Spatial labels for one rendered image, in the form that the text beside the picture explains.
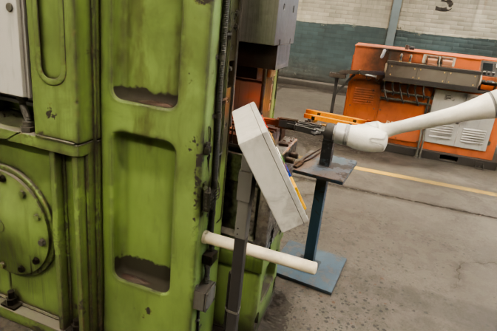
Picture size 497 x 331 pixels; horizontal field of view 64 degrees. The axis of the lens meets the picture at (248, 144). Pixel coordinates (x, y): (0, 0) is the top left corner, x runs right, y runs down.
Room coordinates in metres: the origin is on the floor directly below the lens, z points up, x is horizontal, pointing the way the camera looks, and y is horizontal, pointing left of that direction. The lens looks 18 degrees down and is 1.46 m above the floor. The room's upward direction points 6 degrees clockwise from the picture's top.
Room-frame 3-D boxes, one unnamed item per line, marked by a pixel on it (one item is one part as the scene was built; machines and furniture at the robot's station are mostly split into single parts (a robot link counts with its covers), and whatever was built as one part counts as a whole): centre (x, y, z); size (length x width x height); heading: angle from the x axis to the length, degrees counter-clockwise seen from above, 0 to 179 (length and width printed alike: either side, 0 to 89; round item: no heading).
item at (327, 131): (1.62, -0.31, 1.03); 0.09 x 0.08 x 0.07; 72
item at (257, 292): (1.78, 0.09, 0.23); 0.55 x 0.37 x 0.47; 72
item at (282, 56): (1.72, 0.10, 1.32); 0.42 x 0.20 x 0.10; 72
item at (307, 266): (1.30, -0.08, 0.62); 0.44 x 0.05 x 0.05; 72
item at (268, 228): (1.78, 0.09, 0.69); 0.56 x 0.38 x 0.45; 72
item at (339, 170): (2.17, -0.45, 0.68); 0.40 x 0.30 x 0.02; 156
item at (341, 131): (1.60, -0.38, 1.03); 0.09 x 0.06 x 0.09; 162
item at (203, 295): (1.35, 0.12, 0.36); 0.09 x 0.07 x 0.12; 162
